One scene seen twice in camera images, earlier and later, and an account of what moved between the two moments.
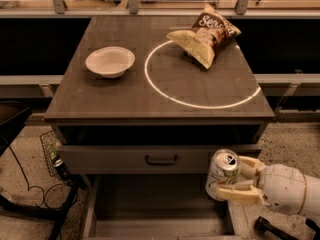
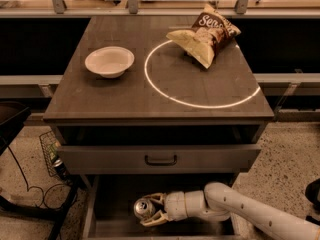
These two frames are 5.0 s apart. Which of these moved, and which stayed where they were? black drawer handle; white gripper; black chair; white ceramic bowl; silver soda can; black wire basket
Moved: silver soda can; white gripper
Stayed: black drawer handle; black wire basket; black chair; white ceramic bowl
